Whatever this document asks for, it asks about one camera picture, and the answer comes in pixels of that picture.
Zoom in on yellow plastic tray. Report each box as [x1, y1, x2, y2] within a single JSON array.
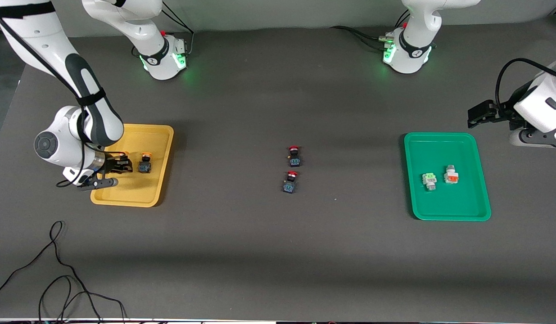
[[90, 124, 175, 208]]

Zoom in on green plastic tray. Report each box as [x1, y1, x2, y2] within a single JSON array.
[[404, 132, 492, 221]]

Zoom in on black right arm base cables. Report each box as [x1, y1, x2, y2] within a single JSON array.
[[158, 2, 195, 57]]

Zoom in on black left arm base cables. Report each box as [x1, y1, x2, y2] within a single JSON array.
[[330, 10, 411, 52]]

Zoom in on black arm base cables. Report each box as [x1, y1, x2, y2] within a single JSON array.
[[158, 2, 195, 57], [330, 10, 411, 52]]

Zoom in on loose thin black cable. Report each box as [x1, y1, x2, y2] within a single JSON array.
[[0, 220, 127, 324]]

